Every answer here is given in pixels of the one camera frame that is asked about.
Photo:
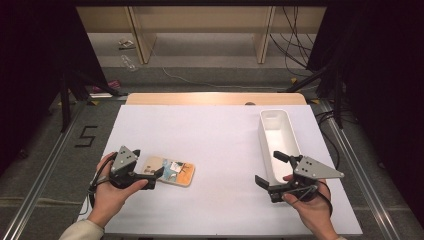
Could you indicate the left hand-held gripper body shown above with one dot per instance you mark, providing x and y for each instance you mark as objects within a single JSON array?
[{"x": 125, "y": 160}]

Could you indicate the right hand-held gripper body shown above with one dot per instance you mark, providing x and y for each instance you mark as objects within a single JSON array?
[{"x": 310, "y": 170}]

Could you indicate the white plastic bin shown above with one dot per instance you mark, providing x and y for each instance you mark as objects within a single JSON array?
[{"x": 278, "y": 140}]

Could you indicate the person's left hand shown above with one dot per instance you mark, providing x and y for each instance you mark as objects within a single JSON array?
[{"x": 110, "y": 196}]

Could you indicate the person's right hand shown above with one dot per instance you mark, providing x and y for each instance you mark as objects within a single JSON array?
[{"x": 316, "y": 213}]

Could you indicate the white table cover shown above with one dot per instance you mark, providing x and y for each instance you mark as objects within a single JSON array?
[{"x": 216, "y": 140}]

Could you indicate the pink object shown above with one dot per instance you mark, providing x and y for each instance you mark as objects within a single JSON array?
[{"x": 108, "y": 87}]

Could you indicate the black tripod stand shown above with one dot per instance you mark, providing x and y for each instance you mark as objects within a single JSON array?
[
  {"x": 65, "y": 100},
  {"x": 338, "y": 100}
]

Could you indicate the clear plastic bottle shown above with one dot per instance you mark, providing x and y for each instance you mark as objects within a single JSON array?
[{"x": 128, "y": 62}]

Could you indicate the small grey packet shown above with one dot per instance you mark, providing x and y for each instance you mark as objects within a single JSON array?
[{"x": 126, "y": 43}]

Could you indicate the black curtain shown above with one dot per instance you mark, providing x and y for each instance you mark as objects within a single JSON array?
[
  {"x": 383, "y": 83},
  {"x": 33, "y": 66}
]

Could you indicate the light wooden desk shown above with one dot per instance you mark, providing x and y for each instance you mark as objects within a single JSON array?
[{"x": 200, "y": 20}]

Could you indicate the aluminium floor rail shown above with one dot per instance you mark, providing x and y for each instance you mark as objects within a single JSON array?
[
  {"x": 43, "y": 176},
  {"x": 360, "y": 173}
]

